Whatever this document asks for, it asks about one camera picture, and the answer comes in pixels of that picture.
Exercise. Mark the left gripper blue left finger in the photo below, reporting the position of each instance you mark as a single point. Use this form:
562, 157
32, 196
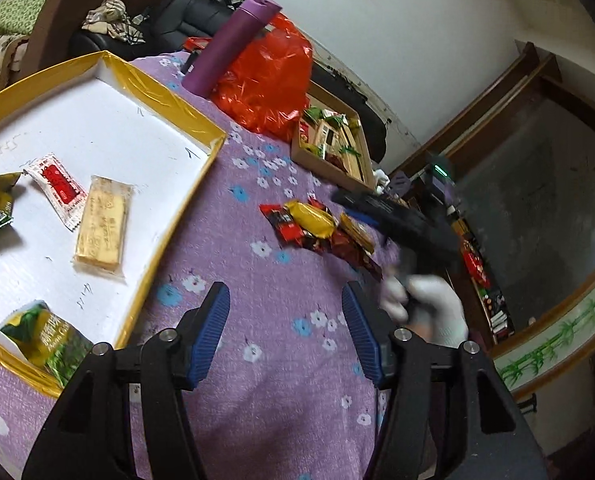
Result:
199, 333

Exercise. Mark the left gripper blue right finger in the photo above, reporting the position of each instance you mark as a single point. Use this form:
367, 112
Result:
371, 330

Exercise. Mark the brown red B snack packet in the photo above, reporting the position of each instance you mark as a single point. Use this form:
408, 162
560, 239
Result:
357, 232

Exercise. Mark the dark red snack packet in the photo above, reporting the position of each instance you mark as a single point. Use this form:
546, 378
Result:
346, 248

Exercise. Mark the red black snack packet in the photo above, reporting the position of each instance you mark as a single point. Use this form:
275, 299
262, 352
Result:
288, 231

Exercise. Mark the beige cracker packet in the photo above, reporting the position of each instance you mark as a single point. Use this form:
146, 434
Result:
103, 227

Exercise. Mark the red white snack packet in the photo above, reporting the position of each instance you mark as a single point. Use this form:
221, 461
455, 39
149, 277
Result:
65, 194

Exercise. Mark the yellow gold snack packet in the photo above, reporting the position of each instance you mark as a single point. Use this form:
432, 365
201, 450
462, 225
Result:
314, 220

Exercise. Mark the white gloved right hand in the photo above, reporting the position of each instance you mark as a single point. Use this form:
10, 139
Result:
427, 305

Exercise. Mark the purple floral tablecloth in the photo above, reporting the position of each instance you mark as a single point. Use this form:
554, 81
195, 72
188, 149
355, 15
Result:
285, 397

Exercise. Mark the brown cardboard snack box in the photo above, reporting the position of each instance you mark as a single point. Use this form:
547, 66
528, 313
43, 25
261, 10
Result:
329, 142

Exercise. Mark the red plastic bag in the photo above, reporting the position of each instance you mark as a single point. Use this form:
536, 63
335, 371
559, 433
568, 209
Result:
265, 89

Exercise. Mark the yellow gold tray box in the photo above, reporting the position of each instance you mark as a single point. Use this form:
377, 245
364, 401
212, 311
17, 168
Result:
98, 162

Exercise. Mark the purple thermos bottle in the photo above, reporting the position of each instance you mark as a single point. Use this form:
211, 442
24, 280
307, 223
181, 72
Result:
230, 41

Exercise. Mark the black leather sofa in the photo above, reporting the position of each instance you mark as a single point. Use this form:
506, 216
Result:
165, 27

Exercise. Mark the green patterned cushion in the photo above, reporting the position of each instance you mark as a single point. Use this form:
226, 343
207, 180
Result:
18, 17

